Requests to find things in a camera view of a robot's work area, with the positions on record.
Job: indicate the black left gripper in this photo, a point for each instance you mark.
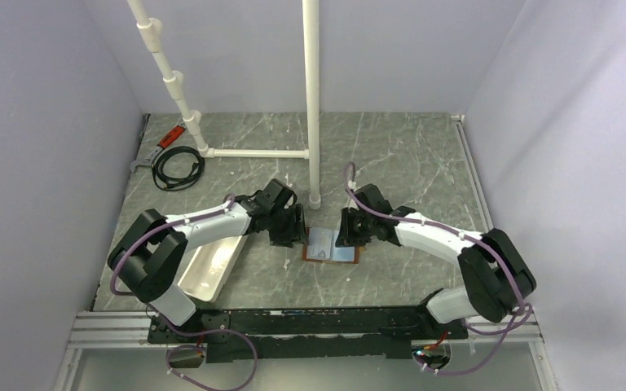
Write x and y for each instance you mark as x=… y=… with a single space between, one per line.
x=296 y=231

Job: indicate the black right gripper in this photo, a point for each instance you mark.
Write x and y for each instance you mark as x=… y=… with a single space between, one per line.
x=346 y=237

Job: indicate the light blue credit card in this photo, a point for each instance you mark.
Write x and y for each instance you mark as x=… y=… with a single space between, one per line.
x=321 y=243

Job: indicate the brown leather card holder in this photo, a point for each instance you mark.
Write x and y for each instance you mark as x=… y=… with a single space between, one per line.
x=332 y=251

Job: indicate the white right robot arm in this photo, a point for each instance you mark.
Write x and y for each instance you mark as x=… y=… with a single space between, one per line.
x=496 y=279

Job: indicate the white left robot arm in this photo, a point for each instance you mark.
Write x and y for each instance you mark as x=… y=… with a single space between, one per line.
x=147 y=257

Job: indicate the white plastic tray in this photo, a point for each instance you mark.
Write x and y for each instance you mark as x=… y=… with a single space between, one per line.
x=209 y=268

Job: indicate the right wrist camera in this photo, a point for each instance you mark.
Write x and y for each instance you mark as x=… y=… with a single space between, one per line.
x=370 y=196

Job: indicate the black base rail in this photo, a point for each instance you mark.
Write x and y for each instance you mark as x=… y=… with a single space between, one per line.
x=230 y=334

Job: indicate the red handled pliers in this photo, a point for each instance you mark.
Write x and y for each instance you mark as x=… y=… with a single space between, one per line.
x=169 y=138

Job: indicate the white PVC pipe frame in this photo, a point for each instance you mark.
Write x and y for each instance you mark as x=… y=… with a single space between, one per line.
x=257 y=56

